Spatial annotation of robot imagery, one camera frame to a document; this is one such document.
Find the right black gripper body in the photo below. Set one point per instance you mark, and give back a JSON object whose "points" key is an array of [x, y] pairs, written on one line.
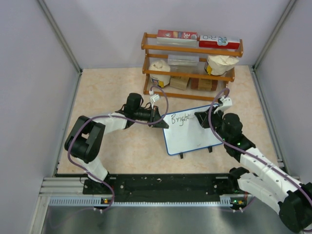
{"points": [[216, 120]]}

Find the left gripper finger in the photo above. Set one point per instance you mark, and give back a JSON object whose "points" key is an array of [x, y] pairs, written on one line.
{"points": [[162, 125], [156, 116]]}

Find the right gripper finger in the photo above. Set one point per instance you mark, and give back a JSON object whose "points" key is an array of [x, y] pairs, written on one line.
{"points": [[203, 121], [202, 115]]}

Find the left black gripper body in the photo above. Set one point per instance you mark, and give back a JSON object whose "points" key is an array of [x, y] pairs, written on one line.
{"points": [[144, 115]]}

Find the blue framed whiteboard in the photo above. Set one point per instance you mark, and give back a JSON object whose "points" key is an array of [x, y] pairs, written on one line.
{"points": [[186, 135]]}

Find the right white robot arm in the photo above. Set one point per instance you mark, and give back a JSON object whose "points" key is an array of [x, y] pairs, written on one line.
{"points": [[288, 197]]}

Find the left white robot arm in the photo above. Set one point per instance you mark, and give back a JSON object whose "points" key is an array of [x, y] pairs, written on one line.
{"points": [[85, 138]]}

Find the brown cardboard box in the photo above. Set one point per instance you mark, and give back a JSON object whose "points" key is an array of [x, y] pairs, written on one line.
{"points": [[179, 82]]}

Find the wooden three tier rack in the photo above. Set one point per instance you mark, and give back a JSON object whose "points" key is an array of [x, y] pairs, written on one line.
{"points": [[153, 51]]}

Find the white bag right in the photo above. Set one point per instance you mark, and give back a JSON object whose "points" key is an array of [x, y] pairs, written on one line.
{"points": [[217, 65]]}

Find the clear plastic box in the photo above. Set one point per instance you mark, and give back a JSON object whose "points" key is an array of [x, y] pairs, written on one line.
{"points": [[180, 60]]}

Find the red white box right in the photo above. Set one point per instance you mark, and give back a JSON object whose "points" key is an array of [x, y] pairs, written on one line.
{"points": [[219, 42]]}

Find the red foil box left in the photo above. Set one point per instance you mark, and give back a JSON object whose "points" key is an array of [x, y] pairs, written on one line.
{"points": [[169, 34]]}

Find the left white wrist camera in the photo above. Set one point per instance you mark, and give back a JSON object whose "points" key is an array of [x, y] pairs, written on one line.
{"points": [[153, 98]]}

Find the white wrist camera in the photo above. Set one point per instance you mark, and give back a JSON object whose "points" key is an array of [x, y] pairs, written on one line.
{"points": [[153, 98], [224, 104]]}

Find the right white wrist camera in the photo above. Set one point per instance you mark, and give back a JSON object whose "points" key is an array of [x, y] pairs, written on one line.
{"points": [[224, 104]]}

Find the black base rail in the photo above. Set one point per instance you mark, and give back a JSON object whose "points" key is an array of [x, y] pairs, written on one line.
{"points": [[168, 188]]}

